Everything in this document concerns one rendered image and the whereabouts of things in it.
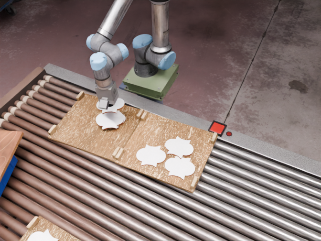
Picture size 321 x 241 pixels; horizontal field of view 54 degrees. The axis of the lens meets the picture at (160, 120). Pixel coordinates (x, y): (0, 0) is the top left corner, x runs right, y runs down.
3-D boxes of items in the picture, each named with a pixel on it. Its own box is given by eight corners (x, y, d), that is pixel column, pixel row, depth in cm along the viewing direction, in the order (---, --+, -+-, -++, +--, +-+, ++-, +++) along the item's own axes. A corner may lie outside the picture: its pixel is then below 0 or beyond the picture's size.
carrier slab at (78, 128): (84, 94, 188) (83, 92, 187) (145, 112, 175) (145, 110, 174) (48, 138, 168) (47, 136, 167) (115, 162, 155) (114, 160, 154)
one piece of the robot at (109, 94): (87, 89, 145) (95, 112, 157) (105, 92, 143) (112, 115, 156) (97, 71, 152) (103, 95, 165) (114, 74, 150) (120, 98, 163)
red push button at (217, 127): (214, 123, 168) (214, 121, 167) (224, 127, 165) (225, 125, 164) (209, 131, 164) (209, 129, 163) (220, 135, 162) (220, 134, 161)
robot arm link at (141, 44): (144, 47, 192) (141, 28, 182) (160, 56, 186) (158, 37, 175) (130, 58, 187) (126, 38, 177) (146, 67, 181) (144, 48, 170)
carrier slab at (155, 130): (146, 113, 175) (146, 111, 173) (218, 136, 162) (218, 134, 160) (114, 163, 155) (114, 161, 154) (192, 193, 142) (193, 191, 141)
